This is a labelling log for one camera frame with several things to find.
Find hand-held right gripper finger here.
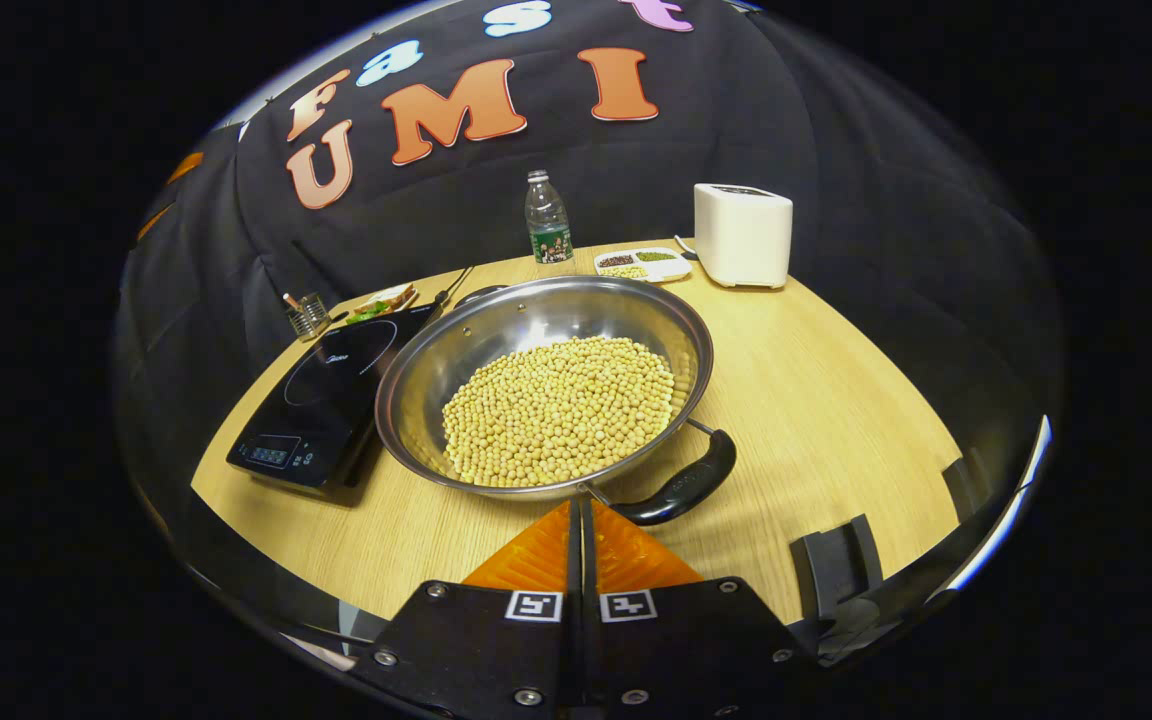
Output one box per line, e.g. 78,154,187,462
348,497,582,720
581,497,817,720

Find black induction cooktop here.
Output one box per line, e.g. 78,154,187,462
226,303,442,496

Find steel pot with soybeans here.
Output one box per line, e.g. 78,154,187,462
374,275,739,528

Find sandwich with lettuce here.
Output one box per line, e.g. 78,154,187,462
346,283,419,324

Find white divided bean tray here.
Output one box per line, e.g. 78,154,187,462
593,247,694,284

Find clear plastic water bottle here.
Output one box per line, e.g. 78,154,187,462
524,169,575,265

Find white toaster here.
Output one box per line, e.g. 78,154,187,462
693,183,795,290

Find black table edge bracket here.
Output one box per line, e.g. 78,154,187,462
941,450,989,521
798,514,884,623

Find black power cable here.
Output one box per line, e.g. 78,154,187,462
433,265,477,306

